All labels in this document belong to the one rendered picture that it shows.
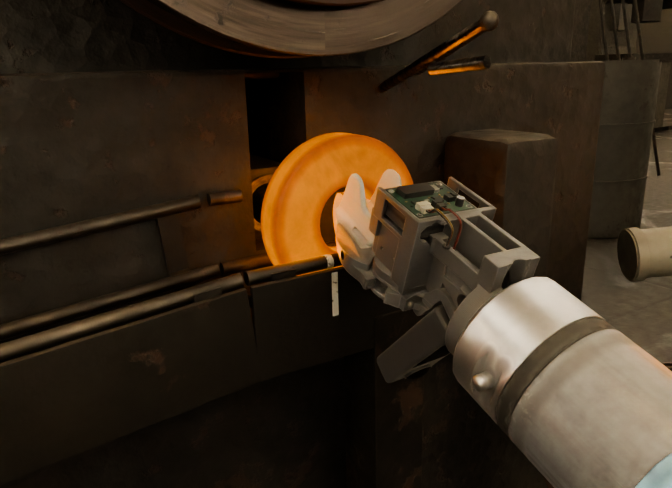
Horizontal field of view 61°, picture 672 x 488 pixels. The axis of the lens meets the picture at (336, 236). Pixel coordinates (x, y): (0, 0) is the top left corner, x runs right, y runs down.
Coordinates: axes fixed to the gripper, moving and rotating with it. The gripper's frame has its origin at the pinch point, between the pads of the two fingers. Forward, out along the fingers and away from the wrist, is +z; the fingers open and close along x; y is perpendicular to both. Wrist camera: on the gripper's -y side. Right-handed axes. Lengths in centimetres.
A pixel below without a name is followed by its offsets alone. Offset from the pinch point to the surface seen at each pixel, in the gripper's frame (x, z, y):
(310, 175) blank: 4.3, -0.1, 4.0
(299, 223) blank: 5.5, -1.4, 0.2
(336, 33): 2.7, 1.2, 15.5
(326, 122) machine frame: -1.5, 8.1, 5.1
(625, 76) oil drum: -232, 126, -35
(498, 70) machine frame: -24.5, 9.5, 9.4
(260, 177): 4.6, 9.4, -0.9
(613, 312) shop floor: -155, 46, -93
